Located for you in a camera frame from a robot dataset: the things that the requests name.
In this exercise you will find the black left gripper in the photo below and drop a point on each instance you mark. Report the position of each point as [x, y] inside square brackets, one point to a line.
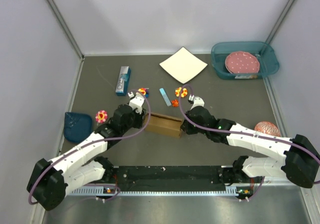
[140, 118]

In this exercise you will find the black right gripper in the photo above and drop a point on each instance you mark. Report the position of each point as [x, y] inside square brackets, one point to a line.
[186, 126]

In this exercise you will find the brown cardboard box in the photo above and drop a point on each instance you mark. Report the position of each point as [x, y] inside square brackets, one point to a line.
[164, 125]

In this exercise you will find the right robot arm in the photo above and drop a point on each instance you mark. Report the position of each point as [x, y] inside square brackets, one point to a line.
[295, 159]

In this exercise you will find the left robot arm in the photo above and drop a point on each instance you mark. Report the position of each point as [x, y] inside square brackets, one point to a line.
[52, 180]

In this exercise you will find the blue toothpaste box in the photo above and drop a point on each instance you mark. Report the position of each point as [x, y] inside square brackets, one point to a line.
[123, 81]

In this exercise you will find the rainbow plush flower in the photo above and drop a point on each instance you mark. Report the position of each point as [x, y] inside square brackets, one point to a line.
[144, 91]

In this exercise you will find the orange red small toy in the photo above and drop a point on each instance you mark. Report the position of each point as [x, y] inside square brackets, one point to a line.
[175, 103]

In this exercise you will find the pink plush flower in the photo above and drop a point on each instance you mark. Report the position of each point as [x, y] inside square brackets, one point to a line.
[101, 116]

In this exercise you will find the light blue stick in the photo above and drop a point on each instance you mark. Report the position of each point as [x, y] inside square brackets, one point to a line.
[165, 97]

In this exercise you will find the orange plush flower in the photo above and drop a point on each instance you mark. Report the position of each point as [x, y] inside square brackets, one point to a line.
[181, 92]

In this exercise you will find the dark blue dish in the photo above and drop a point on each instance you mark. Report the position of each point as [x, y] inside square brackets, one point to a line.
[77, 127]

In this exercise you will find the white square plate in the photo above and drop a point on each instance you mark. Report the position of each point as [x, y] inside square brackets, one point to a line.
[183, 66]

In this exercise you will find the pink patterned bowl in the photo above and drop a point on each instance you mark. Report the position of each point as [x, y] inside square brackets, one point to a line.
[268, 128]

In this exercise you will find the pink dotted plate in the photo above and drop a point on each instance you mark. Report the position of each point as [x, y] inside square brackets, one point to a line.
[241, 62]

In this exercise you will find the teal plastic bin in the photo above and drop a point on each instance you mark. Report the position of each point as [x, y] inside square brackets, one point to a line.
[265, 54]

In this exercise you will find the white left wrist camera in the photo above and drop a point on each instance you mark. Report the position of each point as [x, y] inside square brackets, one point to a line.
[136, 101]

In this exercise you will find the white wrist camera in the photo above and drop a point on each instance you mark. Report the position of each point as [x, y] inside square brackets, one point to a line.
[195, 101]
[136, 101]

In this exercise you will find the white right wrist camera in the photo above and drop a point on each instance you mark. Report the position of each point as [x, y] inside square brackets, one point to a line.
[195, 101]

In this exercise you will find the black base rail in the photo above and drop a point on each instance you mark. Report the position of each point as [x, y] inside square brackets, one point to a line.
[174, 178]

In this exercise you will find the white cable duct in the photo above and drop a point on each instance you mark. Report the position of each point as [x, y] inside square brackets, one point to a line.
[102, 191]

